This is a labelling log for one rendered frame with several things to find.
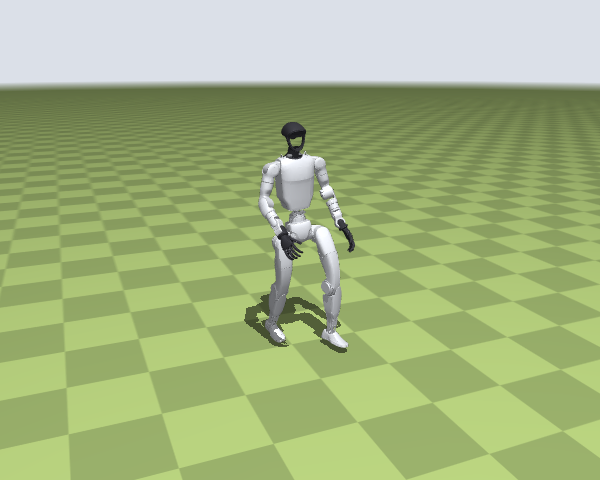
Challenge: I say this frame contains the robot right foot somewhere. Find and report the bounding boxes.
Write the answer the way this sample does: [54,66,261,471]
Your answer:
[265,319,286,343]

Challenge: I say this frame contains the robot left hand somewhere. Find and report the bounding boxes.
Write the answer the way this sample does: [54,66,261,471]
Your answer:
[337,219,355,252]

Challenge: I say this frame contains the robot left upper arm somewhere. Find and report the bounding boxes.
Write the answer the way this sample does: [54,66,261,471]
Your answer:
[311,156,334,200]

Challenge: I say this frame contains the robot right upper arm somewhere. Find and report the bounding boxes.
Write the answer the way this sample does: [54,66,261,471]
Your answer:
[258,161,280,208]

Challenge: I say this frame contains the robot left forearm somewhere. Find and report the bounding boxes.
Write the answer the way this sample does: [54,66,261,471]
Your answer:
[326,186,345,228]

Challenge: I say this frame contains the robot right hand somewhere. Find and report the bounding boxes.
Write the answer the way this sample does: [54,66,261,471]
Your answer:
[276,225,303,260]

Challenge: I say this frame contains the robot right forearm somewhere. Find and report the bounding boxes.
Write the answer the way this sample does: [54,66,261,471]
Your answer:
[258,198,283,236]

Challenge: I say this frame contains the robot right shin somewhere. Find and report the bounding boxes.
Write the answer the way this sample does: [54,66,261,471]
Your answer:
[268,283,286,327]

